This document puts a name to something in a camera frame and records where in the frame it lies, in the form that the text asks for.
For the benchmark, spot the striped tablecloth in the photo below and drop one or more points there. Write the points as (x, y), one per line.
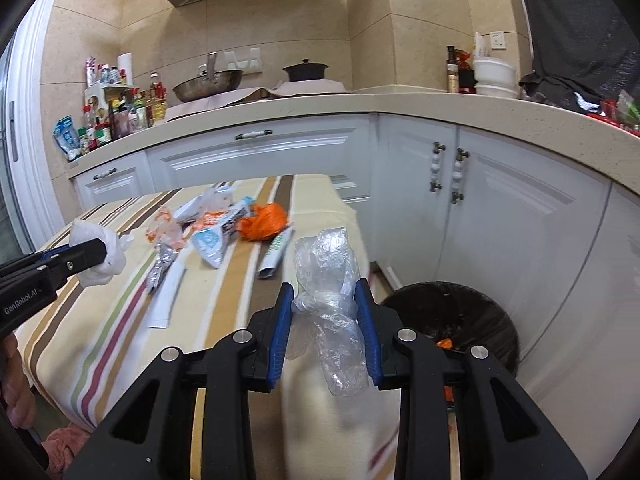
(100, 335)

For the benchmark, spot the group of condiment bottles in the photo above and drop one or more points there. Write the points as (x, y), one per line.
(125, 115)

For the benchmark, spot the dark glass bottle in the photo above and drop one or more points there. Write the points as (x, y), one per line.
(452, 72)

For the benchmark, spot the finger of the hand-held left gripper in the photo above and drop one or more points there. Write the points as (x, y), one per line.
(82, 257)
(45, 258)

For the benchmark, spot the single white wall socket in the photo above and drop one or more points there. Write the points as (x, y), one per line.
(497, 40)

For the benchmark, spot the blue white wrapper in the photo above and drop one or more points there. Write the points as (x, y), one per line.
(210, 249)

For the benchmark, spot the small orange scrap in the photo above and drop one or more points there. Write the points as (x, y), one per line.
(445, 344)

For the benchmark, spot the steel wok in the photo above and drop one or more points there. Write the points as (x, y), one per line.
(207, 86)

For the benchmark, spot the person's left hand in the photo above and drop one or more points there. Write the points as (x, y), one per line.
(17, 385)

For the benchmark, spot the silver foil wrapper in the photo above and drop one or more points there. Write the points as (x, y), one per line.
(161, 266)

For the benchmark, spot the plain white paper strip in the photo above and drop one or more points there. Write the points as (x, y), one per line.
(167, 300)

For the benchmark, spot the red green packet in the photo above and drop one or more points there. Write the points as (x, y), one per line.
(622, 112)

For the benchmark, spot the clear plastic bag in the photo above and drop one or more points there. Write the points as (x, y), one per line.
(325, 280)

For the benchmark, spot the white tissue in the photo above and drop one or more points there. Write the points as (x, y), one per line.
(114, 260)

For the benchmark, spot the narrow white drawer front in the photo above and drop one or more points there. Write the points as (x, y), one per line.
(117, 192)

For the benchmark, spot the dark grey cloth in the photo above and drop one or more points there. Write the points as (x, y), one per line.
(575, 20)

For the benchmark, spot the beige stove cover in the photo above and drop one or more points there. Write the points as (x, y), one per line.
(250, 96)

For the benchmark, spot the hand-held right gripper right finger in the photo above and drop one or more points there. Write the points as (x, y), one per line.
(367, 332)

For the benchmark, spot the white wrapper with dark print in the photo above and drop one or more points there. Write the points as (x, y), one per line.
(235, 220)

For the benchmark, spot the black cooking pot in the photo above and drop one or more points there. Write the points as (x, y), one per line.
(305, 72)

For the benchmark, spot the thin white plastic bag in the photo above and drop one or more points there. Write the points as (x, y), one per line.
(207, 200)

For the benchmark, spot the white cabinet door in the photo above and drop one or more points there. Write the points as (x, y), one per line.
(405, 210)
(525, 240)

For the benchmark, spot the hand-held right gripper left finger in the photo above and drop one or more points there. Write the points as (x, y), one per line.
(280, 332)

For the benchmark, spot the small orange printed wrapper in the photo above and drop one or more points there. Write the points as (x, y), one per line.
(209, 221)

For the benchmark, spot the black lined trash bin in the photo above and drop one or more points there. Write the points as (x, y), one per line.
(450, 305)

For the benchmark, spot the orange white snack wrapper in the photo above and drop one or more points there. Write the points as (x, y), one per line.
(164, 227)

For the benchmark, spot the paper towel roll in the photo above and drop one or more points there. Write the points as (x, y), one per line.
(125, 69)

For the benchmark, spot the long white printed pouch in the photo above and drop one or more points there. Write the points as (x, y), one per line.
(275, 255)

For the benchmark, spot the stack of white bowls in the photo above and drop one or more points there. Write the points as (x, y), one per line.
(495, 77)

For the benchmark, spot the orange plastic bag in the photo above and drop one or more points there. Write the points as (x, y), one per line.
(262, 222)

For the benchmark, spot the wide white drawer front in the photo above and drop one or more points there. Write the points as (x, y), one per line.
(300, 160)

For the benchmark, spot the blue white bag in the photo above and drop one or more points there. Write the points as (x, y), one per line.
(67, 137)

